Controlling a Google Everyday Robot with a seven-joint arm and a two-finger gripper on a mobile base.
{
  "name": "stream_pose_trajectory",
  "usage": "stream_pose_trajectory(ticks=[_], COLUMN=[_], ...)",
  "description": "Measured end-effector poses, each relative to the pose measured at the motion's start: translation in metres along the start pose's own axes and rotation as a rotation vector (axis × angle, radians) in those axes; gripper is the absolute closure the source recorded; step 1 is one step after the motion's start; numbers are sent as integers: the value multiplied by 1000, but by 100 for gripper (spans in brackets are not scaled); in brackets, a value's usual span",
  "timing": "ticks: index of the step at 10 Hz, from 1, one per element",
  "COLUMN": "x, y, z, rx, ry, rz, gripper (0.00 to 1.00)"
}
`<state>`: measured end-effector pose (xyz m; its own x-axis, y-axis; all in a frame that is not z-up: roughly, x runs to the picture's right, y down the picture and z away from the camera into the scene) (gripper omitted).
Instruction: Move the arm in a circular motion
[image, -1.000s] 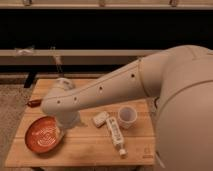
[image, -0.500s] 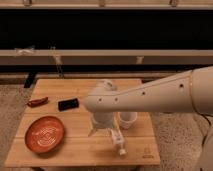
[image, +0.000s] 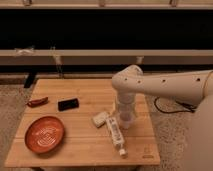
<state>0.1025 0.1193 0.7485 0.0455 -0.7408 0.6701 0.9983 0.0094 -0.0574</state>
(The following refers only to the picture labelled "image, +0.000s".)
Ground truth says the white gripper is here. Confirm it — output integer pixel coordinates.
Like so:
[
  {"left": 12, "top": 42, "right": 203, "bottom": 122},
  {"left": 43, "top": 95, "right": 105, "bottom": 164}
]
[{"left": 116, "top": 92, "right": 136, "bottom": 129}]

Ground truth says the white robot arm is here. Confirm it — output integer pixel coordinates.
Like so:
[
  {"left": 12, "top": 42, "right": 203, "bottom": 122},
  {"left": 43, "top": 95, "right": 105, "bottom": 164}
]
[{"left": 112, "top": 65, "right": 213, "bottom": 171}]

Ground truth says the white sponge block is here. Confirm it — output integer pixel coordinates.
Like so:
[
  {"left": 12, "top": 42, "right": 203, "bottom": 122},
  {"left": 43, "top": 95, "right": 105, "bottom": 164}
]
[{"left": 92, "top": 111, "right": 109, "bottom": 128}]

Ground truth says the white plastic bottle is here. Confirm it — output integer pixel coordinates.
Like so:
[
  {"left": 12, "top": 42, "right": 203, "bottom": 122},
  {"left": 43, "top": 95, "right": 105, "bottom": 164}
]
[{"left": 106, "top": 117, "right": 127, "bottom": 158}]

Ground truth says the black rectangular block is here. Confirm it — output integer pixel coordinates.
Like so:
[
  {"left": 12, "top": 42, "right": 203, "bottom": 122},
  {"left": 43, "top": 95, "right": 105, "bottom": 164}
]
[{"left": 58, "top": 98, "right": 79, "bottom": 111}]

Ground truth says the wooden table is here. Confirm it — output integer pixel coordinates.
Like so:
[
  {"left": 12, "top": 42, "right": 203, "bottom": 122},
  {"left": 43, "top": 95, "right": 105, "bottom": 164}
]
[{"left": 5, "top": 79, "right": 160, "bottom": 167}]

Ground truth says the orange ribbed bowl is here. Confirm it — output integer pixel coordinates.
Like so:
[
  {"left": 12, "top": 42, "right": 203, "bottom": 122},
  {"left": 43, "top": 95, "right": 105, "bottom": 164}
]
[{"left": 24, "top": 116, "right": 65, "bottom": 154}]

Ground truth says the red chili pepper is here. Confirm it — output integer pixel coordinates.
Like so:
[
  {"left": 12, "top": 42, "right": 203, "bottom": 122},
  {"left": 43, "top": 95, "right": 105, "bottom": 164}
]
[{"left": 27, "top": 97, "right": 48, "bottom": 108}]

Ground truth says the crumpled clear plastic wrap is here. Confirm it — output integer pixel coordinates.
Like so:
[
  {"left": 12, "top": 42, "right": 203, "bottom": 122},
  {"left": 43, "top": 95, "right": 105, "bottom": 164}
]
[{"left": 15, "top": 47, "right": 35, "bottom": 56}]

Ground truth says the black floor cable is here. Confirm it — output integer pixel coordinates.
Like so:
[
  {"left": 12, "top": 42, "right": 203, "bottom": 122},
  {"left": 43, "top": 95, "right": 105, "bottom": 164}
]
[{"left": 153, "top": 96, "right": 198, "bottom": 115}]

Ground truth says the long metal shelf rail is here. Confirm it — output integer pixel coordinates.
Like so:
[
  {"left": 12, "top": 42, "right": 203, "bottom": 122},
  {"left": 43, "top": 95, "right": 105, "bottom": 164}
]
[{"left": 0, "top": 49, "right": 213, "bottom": 65}]

